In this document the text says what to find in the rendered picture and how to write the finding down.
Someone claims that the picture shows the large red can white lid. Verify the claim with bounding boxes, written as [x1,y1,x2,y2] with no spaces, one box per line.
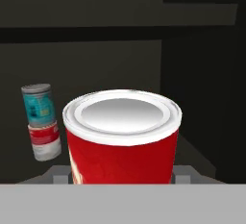
[61,88,184,186]

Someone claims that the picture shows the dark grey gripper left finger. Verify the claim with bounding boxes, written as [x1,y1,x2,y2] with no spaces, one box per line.
[18,164,75,186]

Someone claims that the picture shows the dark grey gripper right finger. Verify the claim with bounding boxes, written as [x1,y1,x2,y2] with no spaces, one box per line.
[171,164,226,186]

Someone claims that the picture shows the dark cabinet shelf board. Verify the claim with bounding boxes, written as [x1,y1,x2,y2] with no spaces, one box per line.
[0,2,238,45]

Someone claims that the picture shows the red and white can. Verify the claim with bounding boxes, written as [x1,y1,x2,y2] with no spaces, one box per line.
[27,121,62,162]

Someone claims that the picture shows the teal label can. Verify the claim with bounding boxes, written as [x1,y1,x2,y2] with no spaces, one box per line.
[20,83,57,129]

